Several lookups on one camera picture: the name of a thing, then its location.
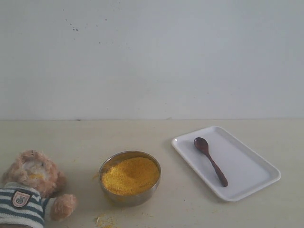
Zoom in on dark brown wooden spoon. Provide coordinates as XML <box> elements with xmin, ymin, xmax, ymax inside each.
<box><xmin>194</xmin><ymin>137</ymin><xmax>228</xmax><ymax>187</ymax></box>

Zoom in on brown plush teddy bear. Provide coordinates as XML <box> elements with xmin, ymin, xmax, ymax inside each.
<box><xmin>0</xmin><ymin>150</ymin><xmax>77</xmax><ymax>228</ymax></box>

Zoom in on yellow millet grains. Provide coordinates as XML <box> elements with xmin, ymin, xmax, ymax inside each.
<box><xmin>101</xmin><ymin>157</ymin><xmax>160</xmax><ymax>196</ymax></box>

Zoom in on steel bowl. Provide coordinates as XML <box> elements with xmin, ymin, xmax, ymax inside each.
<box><xmin>98</xmin><ymin>151</ymin><xmax>161</xmax><ymax>207</ymax></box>

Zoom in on white rectangular plastic tray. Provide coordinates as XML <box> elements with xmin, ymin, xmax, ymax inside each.
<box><xmin>171</xmin><ymin>126</ymin><xmax>281</xmax><ymax>202</ymax></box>

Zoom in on spilled yellow grain pile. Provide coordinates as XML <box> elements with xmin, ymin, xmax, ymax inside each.
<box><xmin>95</xmin><ymin>213</ymin><xmax>118</xmax><ymax>228</ymax></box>

